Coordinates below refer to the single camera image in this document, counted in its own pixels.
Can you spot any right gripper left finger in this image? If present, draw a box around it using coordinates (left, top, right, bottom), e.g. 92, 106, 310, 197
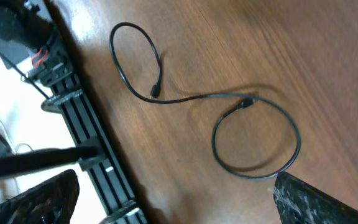
0, 169, 80, 224

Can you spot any black aluminium mounting rail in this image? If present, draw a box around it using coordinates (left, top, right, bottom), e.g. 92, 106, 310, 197
29, 37, 148, 223

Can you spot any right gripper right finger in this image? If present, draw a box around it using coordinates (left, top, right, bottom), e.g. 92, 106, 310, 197
273, 172, 358, 224

